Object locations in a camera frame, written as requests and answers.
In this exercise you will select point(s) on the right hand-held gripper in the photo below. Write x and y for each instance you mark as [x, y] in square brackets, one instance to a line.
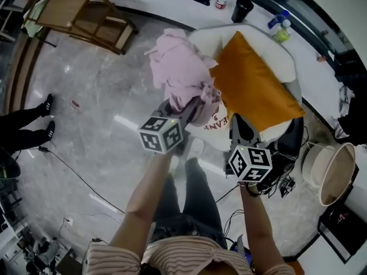
[250, 162]

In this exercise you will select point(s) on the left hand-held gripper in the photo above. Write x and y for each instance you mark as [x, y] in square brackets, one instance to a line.
[160, 135]

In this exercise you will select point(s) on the pink cloth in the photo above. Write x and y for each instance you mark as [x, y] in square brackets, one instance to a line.
[180, 67]

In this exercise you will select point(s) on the person's right forearm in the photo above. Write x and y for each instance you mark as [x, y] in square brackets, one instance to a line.
[259, 228]

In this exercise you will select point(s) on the person's left forearm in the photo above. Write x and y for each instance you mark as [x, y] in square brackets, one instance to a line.
[143, 199]

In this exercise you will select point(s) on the light green cloth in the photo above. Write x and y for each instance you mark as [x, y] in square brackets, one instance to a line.
[33, 19]

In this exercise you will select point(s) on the white garment with red print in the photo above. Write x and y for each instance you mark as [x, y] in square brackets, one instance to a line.
[218, 126]

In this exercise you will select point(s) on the person's white shoe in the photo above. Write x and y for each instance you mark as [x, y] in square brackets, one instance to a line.
[175, 163]
[196, 147]

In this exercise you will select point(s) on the orange cushion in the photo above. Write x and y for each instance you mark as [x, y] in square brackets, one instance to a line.
[252, 82]

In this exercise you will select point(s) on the small black device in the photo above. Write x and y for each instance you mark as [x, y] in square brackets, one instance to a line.
[288, 187]

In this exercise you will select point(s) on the round white side table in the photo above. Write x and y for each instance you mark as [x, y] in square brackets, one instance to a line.
[315, 162]

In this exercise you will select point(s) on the person's dark trouser legs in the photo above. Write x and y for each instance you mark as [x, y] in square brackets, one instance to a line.
[198, 202]

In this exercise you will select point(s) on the small red floor scrap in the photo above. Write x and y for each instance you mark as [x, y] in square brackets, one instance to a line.
[75, 103]

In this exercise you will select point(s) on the yellow-green bottle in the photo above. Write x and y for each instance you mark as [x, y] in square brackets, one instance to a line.
[282, 33]

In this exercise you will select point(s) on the grey and white garment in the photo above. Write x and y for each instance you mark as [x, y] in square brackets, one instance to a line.
[345, 96]

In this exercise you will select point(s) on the black cup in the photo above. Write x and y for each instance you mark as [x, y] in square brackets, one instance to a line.
[241, 9]

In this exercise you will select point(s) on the blue bottle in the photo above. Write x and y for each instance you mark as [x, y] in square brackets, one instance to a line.
[277, 18]

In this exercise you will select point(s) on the wooden chair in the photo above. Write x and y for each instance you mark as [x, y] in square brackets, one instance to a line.
[77, 13]

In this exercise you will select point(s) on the black flat box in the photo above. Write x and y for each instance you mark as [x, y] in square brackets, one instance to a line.
[341, 233]

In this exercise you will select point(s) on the person's striped shirt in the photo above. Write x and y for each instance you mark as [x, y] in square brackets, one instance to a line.
[177, 256]

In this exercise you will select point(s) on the black power adapter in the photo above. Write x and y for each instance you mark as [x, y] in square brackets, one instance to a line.
[43, 149]

